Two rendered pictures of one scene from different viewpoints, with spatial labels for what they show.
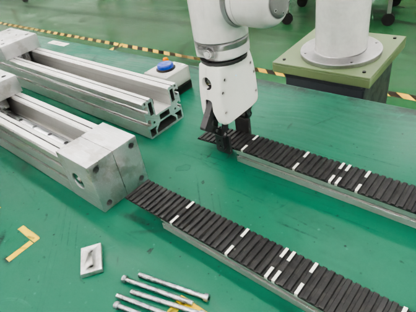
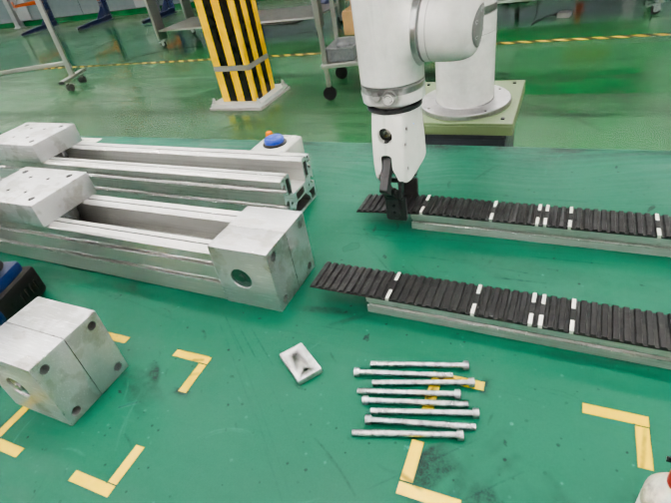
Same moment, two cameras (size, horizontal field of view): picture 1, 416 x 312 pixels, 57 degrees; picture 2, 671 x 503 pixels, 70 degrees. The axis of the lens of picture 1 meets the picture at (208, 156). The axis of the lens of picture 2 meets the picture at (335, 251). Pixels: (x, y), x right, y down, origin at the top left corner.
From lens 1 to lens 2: 0.23 m
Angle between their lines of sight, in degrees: 13
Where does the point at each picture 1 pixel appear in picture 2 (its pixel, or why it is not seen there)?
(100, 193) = (278, 286)
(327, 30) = (454, 78)
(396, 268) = (641, 292)
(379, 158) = (563, 198)
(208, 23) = (391, 63)
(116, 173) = (290, 259)
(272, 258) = (525, 305)
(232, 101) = (411, 155)
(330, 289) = (603, 318)
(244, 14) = (442, 45)
